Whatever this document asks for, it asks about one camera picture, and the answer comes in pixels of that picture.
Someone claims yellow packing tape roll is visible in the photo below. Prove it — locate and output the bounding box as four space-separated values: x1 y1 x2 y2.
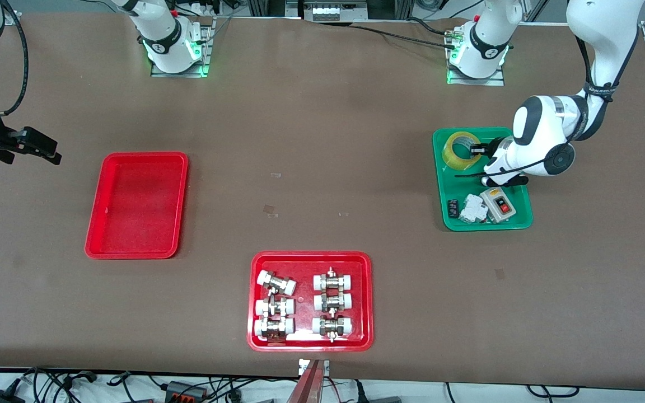
443 131 485 170

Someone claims green plastic tray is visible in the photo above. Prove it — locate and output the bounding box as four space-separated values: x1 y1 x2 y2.
432 127 534 232

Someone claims empty red plastic tray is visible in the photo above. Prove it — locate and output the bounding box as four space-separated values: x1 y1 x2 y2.
85 152 189 260

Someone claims red tray holding fittings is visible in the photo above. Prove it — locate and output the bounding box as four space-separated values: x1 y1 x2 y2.
247 251 374 353

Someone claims white circuit breaker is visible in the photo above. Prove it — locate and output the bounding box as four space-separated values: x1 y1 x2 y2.
459 194 489 224

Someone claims white capped brass pipe fitting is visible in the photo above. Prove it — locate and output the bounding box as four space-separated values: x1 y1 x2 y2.
313 267 354 292
312 315 353 343
257 270 297 296
313 292 353 312
254 317 295 342
255 297 296 318

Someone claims white power strip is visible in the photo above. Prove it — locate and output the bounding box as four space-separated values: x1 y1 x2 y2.
311 2 368 22

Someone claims white mounting plate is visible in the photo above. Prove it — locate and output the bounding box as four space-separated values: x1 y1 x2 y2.
298 358 330 377

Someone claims grey junction box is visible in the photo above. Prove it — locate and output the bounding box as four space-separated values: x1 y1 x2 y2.
165 381 209 401

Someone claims red metal bar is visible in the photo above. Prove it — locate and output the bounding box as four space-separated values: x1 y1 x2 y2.
286 360 324 403

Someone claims black left camera bracket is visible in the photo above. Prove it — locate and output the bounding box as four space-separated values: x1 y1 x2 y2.
490 172 529 189

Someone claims grey switch box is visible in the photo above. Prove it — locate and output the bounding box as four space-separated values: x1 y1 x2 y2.
479 185 516 224

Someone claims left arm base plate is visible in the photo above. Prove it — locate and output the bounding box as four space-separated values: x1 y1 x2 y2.
447 22 506 86

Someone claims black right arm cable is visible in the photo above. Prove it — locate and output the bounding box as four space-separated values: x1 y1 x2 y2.
0 0 29 118

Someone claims black table cable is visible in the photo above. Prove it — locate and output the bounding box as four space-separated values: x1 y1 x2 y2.
350 21 457 50

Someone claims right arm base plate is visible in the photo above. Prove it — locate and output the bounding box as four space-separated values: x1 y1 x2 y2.
151 17 212 78

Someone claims black aluminium frame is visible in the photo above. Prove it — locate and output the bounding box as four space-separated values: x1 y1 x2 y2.
247 0 413 23

